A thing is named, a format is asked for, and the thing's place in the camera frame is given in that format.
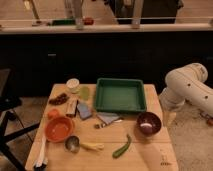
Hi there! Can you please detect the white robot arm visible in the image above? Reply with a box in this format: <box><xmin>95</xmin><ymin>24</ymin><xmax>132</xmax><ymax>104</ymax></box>
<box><xmin>159</xmin><ymin>63</ymin><xmax>213</xmax><ymax>117</ymax></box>

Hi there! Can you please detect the black chair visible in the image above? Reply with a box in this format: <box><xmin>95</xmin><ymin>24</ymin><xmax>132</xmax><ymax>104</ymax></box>
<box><xmin>0</xmin><ymin>69</ymin><xmax>39</xmax><ymax>171</ymax></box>

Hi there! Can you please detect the green plastic tray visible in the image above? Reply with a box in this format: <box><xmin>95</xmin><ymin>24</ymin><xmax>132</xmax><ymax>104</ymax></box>
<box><xmin>93</xmin><ymin>78</ymin><xmax>147</xmax><ymax>114</ymax></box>

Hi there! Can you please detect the blue sponge block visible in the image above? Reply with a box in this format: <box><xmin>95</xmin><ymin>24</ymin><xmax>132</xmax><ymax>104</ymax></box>
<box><xmin>77</xmin><ymin>102</ymin><xmax>92</xmax><ymax>120</ymax></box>

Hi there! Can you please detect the white plastic utensil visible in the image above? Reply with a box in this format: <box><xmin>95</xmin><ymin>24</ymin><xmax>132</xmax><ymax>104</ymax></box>
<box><xmin>35</xmin><ymin>136</ymin><xmax>46</xmax><ymax>168</ymax></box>

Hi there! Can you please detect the dark purple bowl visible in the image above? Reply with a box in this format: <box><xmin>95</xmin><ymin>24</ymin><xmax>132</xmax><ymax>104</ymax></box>
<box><xmin>137</xmin><ymin>112</ymin><xmax>162</xmax><ymax>136</ymax></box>

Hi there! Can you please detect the orange bowl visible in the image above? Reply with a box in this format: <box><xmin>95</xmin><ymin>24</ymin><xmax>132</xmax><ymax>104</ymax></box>
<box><xmin>45</xmin><ymin>116</ymin><xmax>75</xmax><ymax>143</ymax></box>

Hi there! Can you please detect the green pepper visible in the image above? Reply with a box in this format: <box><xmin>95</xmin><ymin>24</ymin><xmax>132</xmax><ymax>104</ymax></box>
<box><xmin>112</xmin><ymin>134</ymin><xmax>132</xmax><ymax>159</ymax></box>

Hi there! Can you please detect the small orange cup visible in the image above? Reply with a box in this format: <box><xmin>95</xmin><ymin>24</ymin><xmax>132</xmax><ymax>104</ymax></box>
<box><xmin>47</xmin><ymin>109</ymin><xmax>60</xmax><ymax>119</ymax></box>

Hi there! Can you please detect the yellow banana toy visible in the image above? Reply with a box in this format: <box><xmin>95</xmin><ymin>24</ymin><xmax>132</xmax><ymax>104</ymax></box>
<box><xmin>80</xmin><ymin>143</ymin><xmax>104</xmax><ymax>151</ymax></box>

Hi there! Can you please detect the white round container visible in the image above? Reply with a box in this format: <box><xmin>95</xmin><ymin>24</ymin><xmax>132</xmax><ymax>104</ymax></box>
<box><xmin>66</xmin><ymin>78</ymin><xmax>80</xmax><ymax>93</ymax></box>

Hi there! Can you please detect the light green cup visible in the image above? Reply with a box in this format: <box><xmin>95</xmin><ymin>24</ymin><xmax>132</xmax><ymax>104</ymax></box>
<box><xmin>79</xmin><ymin>86</ymin><xmax>90</xmax><ymax>101</ymax></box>

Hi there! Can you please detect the grey folded cloth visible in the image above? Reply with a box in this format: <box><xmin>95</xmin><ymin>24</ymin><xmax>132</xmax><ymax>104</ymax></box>
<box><xmin>97</xmin><ymin>112</ymin><xmax>119</xmax><ymax>124</ymax></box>

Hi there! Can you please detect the brown wooden block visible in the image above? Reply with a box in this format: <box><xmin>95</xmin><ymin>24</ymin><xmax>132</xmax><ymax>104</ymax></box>
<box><xmin>66</xmin><ymin>99</ymin><xmax>78</xmax><ymax>117</ymax></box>

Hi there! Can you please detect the dark red grape bunch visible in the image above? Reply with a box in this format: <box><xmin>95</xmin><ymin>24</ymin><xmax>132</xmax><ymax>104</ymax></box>
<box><xmin>49</xmin><ymin>93</ymin><xmax>69</xmax><ymax>106</ymax></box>

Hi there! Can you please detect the metal fork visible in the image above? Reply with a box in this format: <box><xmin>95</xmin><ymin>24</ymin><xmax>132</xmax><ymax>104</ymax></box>
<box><xmin>94</xmin><ymin>118</ymin><xmax>124</xmax><ymax>129</ymax></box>

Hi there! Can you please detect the small metal cup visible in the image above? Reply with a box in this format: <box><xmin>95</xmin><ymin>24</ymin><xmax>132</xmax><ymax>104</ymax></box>
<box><xmin>65</xmin><ymin>136</ymin><xmax>80</xmax><ymax>153</ymax></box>

